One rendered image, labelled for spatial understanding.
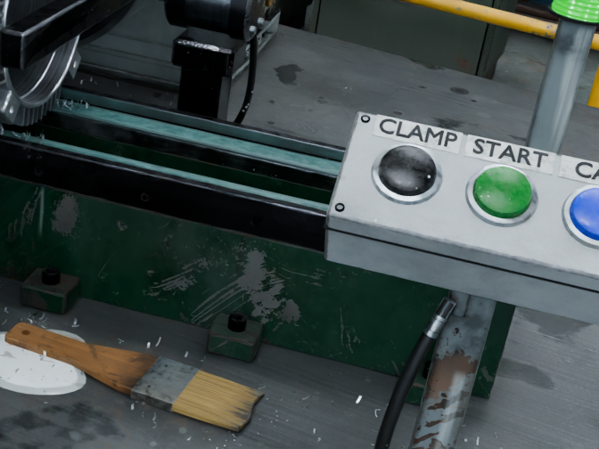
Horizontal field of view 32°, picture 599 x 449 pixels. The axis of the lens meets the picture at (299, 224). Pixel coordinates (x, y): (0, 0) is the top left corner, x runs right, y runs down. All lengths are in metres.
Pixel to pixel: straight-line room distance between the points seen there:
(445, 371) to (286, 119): 0.75
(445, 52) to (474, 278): 3.40
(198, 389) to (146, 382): 0.04
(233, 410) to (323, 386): 0.09
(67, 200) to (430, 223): 0.40
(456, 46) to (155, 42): 2.66
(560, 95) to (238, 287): 0.44
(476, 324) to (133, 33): 0.84
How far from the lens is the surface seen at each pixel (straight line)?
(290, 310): 0.84
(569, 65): 1.10
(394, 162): 0.54
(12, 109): 0.86
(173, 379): 0.79
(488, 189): 0.54
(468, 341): 0.59
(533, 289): 0.55
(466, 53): 3.92
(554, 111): 1.12
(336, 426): 0.79
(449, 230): 0.53
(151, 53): 1.34
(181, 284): 0.85
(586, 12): 1.08
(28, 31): 0.80
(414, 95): 1.48
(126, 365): 0.80
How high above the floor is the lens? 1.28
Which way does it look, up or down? 27 degrees down
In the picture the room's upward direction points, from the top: 10 degrees clockwise
